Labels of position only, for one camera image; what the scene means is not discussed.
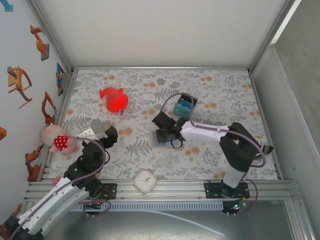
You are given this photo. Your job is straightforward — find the pink plush toy polka dots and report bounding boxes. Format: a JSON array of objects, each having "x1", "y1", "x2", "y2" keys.
[{"x1": 41, "y1": 124, "x2": 77, "y2": 156}]

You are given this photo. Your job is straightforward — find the aluminium frame rail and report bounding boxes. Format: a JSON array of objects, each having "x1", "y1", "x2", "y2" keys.
[
  {"x1": 23, "y1": 178, "x2": 301, "y2": 202},
  {"x1": 37, "y1": 71, "x2": 78, "y2": 182},
  {"x1": 71, "y1": 65, "x2": 251, "y2": 73}
]

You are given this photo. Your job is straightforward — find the blue orange wall sticker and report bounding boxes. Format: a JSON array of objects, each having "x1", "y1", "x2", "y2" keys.
[{"x1": 55, "y1": 62, "x2": 67, "y2": 97}]

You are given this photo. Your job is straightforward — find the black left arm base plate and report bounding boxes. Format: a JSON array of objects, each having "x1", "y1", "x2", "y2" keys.
[{"x1": 71, "y1": 183, "x2": 118, "y2": 200}]

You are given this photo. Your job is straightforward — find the orange gripper wall sticker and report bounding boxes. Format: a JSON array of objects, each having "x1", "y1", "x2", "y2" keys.
[{"x1": 6, "y1": 66, "x2": 33, "y2": 109}]

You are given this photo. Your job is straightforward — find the red plush toy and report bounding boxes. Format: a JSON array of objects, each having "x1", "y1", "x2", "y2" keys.
[{"x1": 99, "y1": 86, "x2": 130, "y2": 117}]

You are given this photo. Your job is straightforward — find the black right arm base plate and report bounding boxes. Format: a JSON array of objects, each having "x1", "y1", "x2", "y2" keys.
[{"x1": 204, "y1": 180, "x2": 251, "y2": 200}]

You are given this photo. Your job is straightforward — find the black white striped cloth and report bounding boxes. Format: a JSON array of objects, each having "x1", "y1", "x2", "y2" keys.
[{"x1": 246, "y1": 136, "x2": 275, "y2": 161}]

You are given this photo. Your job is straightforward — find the white slotted cable duct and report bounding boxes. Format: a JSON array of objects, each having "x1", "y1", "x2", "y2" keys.
[{"x1": 34, "y1": 201, "x2": 225, "y2": 213}]

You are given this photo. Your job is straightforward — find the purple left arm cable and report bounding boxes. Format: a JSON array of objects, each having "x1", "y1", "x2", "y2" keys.
[{"x1": 8, "y1": 137, "x2": 111, "y2": 240}]

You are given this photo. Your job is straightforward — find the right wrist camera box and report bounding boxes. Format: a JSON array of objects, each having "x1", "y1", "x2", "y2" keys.
[{"x1": 151, "y1": 111, "x2": 176, "y2": 131}]

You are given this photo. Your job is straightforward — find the black teal accordion card case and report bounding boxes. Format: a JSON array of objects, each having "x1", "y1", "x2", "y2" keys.
[{"x1": 172, "y1": 92, "x2": 199, "y2": 119}]

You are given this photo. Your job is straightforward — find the white square clock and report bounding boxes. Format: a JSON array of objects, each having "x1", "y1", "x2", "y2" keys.
[{"x1": 133, "y1": 169, "x2": 158, "y2": 197}]

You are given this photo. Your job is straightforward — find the floral print tablecloth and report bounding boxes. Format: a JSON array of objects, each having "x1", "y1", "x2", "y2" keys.
[{"x1": 48, "y1": 68, "x2": 280, "y2": 181}]

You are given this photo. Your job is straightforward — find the aluminium frame post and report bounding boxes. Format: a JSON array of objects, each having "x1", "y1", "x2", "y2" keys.
[
  {"x1": 248, "y1": 0, "x2": 298, "y2": 73},
  {"x1": 26, "y1": 0, "x2": 76, "y2": 75}
]

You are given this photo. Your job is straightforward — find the small black circuit board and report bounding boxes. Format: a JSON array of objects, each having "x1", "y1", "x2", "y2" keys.
[
  {"x1": 84, "y1": 201, "x2": 104, "y2": 210},
  {"x1": 228, "y1": 201, "x2": 248, "y2": 211}
]

